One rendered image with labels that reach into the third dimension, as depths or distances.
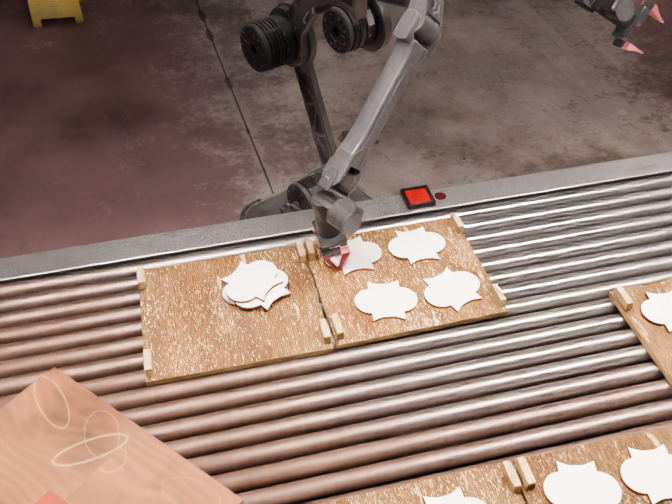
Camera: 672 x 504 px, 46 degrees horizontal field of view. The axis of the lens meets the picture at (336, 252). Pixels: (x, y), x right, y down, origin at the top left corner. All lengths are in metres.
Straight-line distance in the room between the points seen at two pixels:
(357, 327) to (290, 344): 0.16
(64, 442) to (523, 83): 3.51
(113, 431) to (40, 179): 2.54
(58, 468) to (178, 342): 0.42
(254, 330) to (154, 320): 0.23
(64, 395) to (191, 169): 2.35
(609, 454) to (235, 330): 0.83
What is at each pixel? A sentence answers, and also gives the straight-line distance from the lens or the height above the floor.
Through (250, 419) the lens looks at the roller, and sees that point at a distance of 1.70.
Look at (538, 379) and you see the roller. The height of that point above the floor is 0.91.
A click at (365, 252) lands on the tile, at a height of 0.94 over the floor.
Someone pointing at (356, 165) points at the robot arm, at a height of 1.21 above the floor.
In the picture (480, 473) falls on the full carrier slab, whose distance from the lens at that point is 1.61.
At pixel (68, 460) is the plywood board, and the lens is 1.55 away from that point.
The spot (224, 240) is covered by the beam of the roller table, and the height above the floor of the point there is 0.92.
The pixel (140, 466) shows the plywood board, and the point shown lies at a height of 1.04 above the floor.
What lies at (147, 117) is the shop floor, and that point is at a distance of 4.28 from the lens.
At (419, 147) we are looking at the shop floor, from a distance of 3.97.
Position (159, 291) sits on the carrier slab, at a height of 0.94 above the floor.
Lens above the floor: 2.29
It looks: 43 degrees down
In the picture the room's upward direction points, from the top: straight up
